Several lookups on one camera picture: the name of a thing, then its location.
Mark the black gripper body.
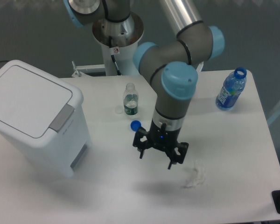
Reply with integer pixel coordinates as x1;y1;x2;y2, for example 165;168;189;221
147;121;180;150

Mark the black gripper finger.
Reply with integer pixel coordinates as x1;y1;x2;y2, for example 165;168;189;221
164;142;189;170
133;127;152;159

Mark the white push-button trash can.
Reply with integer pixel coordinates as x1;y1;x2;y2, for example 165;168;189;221
0;60;91;177

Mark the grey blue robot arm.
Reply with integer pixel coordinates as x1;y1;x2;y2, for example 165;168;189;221
64;0;225;164

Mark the blue bottle cap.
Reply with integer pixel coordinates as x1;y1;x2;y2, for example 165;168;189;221
130;120;141;132

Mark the crumpled white tissue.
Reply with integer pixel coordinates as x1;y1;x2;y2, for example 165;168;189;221
182;160;206;189

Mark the clear white bottle cap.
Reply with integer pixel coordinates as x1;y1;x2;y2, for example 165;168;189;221
114;105;123;114

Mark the clear green-label bottle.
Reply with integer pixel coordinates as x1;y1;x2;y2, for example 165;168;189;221
123;83;139;116

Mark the blue drink bottle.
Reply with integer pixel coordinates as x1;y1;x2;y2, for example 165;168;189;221
216;67;247;111

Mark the black cable on pedestal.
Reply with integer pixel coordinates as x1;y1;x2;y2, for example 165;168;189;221
108;36;121;76

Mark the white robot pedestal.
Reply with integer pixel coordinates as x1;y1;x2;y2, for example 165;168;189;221
92;12;144;63

